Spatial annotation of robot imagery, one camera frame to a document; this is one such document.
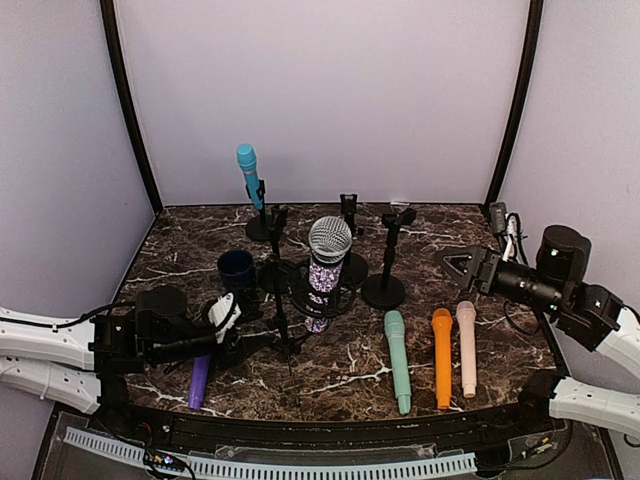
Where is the pale pink microphone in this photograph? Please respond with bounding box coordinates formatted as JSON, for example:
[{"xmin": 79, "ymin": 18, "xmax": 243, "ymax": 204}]
[{"xmin": 456, "ymin": 301, "xmax": 477, "ymax": 398}]

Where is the purple microphone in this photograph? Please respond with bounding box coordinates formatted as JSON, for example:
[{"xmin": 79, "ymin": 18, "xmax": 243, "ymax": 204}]
[{"xmin": 188, "ymin": 356, "xmax": 211, "ymax": 410}]

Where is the orange microphone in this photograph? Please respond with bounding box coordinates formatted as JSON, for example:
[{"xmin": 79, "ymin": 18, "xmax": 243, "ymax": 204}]
[{"xmin": 432, "ymin": 308, "xmax": 453, "ymax": 410}]

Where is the black tripod shock-mount stand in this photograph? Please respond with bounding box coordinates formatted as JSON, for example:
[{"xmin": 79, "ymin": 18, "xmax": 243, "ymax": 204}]
[{"xmin": 257, "ymin": 253, "xmax": 357, "ymax": 407}]

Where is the black round-base stand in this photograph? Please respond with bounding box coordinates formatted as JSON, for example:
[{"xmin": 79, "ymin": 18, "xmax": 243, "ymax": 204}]
[
  {"xmin": 361, "ymin": 207, "xmax": 417, "ymax": 311},
  {"xmin": 245, "ymin": 179, "xmax": 273, "ymax": 242},
  {"xmin": 257, "ymin": 205, "xmax": 301, "ymax": 294},
  {"xmin": 340, "ymin": 194, "xmax": 369, "ymax": 285}
]

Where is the mint green microphone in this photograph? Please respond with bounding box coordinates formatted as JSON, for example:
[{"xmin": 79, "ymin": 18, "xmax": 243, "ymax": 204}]
[{"xmin": 384, "ymin": 310, "xmax": 412, "ymax": 415}]

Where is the silver glitter microphone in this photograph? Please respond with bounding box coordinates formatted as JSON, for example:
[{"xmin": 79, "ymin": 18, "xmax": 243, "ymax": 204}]
[{"xmin": 308, "ymin": 216, "xmax": 352, "ymax": 305}]

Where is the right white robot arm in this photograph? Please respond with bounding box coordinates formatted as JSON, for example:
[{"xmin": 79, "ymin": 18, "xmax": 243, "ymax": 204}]
[{"xmin": 435, "ymin": 225, "xmax": 639, "ymax": 438}]

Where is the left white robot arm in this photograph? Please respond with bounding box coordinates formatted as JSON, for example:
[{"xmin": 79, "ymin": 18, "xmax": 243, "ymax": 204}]
[{"xmin": 1, "ymin": 285, "xmax": 276, "ymax": 436}]

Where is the black round-base stand, teal mic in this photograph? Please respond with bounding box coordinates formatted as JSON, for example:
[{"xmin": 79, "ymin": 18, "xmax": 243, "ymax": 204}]
[{"xmin": 245, "ymin": 179, "xmax": 273, "ymax": 242}]

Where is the teal blue microphone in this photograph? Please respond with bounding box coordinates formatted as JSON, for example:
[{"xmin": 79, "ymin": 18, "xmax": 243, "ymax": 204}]
[{"xmin": 236, "ymin": 144, "xmax": 264, "ymax": 210}]

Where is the dark blue mug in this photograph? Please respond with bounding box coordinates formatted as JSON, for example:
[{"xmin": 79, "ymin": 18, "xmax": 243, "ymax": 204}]
[{"xmin": 217, "ymin": 250, "xmax": 257, "ymax": 291}]

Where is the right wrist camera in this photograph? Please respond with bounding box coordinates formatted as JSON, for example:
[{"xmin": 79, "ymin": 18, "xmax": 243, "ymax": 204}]
[{"xmin": 489, "ymin": 202, "xmax": 529, "ymax": 266}]

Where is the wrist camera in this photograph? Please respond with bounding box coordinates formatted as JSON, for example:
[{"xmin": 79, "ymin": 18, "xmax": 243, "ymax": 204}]
[
  {"xmin": 489, "ymin": 202, "xmax": 529, "ymax": 266},
  {"xmin": 201, "ymin": 292, "xmax": 263, "ymax": 345}
]

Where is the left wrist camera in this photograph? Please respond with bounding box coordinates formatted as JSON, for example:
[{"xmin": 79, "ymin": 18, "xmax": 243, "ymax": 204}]
[{"xmin": 201, "ymin": 292, "xmax": 263, "ymax": 345}]

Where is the white slotted cable duct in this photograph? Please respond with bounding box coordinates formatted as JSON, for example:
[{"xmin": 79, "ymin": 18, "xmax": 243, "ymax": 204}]
[{"xmin": 63, "ymin": 427, "xmax": 477, "ymax": 479}]

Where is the black front rail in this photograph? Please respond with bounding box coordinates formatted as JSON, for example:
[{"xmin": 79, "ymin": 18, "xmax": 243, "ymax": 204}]
[{"xmin": 90, "ymin": 404, "xmax": 567, "ymax": 452}]

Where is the right black corner post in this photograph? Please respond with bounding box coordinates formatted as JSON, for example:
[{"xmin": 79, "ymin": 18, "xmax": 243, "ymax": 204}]
[{"xmin": 483, "ymin": 0, "xmax": 544, "ymax": 212}]

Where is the black corner post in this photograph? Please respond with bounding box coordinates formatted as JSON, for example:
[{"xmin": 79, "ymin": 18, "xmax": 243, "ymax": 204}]
[
  {"xmin": 99, "ymin": 0, "xmax": 164, "ymax": 214},
  {"xmin": 483, "ymin": 0, "xmax": 544, "ymax": 212}
]

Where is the left black corner post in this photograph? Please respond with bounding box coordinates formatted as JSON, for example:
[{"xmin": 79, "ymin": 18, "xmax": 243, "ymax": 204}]
[{"xmin": 99, "ymin": 0, "xmax": 164, "ymax": 214}]

